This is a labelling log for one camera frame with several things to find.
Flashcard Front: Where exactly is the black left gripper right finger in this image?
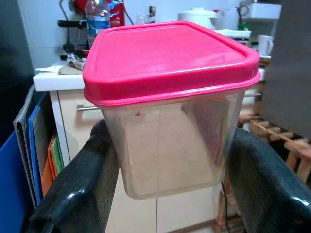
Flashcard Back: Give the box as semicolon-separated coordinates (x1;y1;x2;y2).
225;127;311;233

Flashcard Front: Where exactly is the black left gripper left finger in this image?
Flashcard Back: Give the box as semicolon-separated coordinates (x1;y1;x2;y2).
24;119;120;233

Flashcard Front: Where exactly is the clear container with pink lid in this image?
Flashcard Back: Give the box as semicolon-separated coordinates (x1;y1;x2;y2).
82;21;262;200

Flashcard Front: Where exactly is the orange board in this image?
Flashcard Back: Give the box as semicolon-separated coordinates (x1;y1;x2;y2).
40;134;59;196

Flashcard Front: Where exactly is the green board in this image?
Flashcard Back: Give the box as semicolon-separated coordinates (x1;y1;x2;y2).
52;135;65;171

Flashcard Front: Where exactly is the wooden slatted rack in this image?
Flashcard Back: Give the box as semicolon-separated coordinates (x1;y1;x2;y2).
215;114;311;233

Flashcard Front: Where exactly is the bright blue board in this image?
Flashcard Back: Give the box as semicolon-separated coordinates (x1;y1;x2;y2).
0;132;37;233

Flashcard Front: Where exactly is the dark blue board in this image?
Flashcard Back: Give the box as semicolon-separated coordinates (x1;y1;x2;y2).
28;93;53;204

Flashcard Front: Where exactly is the beige kitchen cabinet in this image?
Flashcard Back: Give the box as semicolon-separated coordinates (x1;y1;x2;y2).
48;82;264;233

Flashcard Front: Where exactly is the grey board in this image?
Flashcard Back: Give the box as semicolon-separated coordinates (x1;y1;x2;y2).
13;84;37;209

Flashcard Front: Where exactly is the beige cutting board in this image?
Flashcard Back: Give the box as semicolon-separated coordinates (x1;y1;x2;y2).
58;64;85;75

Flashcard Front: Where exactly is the white jug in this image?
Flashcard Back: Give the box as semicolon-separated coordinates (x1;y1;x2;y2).
257;35;275;56

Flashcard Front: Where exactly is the dark tall cabinet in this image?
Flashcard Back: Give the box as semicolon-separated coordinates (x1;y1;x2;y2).
0;0;35;146

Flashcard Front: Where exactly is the clear plastic water bottle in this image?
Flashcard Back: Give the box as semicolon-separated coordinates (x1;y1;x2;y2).
85;0;111;49

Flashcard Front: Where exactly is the white kitchen appliance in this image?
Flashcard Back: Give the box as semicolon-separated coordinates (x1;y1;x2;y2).
240;0;284;21

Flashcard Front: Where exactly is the white lidded pot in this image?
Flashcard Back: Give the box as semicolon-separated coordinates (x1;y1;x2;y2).
177;7;219;30

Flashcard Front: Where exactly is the thin black power cord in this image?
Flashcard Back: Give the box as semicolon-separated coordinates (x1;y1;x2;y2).
221;183;232;233

